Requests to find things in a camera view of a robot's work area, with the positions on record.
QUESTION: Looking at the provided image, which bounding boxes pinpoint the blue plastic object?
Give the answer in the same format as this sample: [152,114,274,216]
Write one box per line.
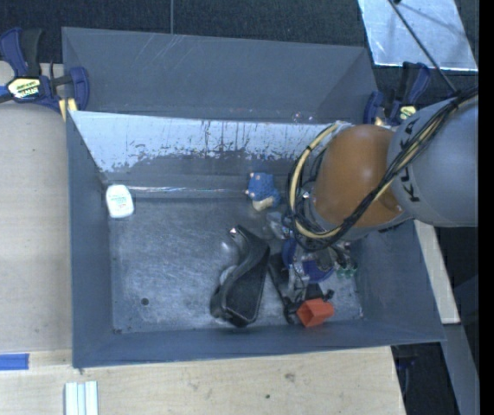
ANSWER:
[281,238,333,284]

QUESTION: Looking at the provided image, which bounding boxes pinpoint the red-orange block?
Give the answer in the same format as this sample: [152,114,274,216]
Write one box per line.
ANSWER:
[296,298,336,329]

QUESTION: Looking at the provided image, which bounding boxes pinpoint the blue toy animal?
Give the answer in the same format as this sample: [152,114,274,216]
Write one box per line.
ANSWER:
[243,170,282,212]

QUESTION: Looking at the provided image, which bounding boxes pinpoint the grey metal bin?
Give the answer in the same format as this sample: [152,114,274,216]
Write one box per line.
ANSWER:
[61,26,447,369]

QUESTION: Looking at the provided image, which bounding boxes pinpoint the white small box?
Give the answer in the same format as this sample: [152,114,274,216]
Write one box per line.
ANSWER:
[105,183,136,220]

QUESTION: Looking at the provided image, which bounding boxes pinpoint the pale wood flat board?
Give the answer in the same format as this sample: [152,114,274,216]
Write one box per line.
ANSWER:
[0,105,74,355]

